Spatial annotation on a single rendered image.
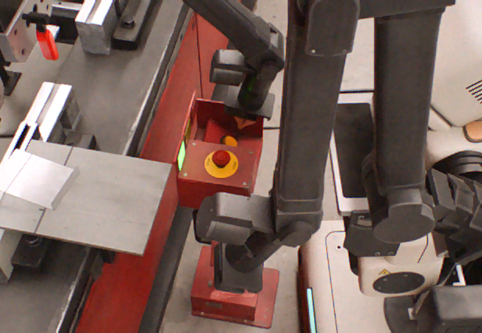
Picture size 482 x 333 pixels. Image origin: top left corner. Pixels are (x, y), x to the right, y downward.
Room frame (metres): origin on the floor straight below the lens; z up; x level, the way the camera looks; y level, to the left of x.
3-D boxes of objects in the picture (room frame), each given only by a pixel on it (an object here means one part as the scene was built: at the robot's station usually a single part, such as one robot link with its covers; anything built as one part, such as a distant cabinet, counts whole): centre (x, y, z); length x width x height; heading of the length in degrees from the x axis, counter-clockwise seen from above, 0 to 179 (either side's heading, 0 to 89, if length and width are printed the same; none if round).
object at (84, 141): (0.66, 0.35, 0.89); 0.30 x 0.05 x 0.03; 168
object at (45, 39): (0.77, 0.32, 1.20); 0.04 x 0.02 x 0.10; 78
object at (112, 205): (0.60, 0.27, 1.00); 0.26 x 0.18 x 0.01; 78
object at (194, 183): (0.86, 0.04, 0.75); 0.20 x 0.16 x 0.18; 170
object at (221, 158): (0.81, 0.04, 0.79); 0.04 x 0.04 x 0.04
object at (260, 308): (0.86, 0.01, 0.06); 0.25 x 0.20 x 0.12; 80
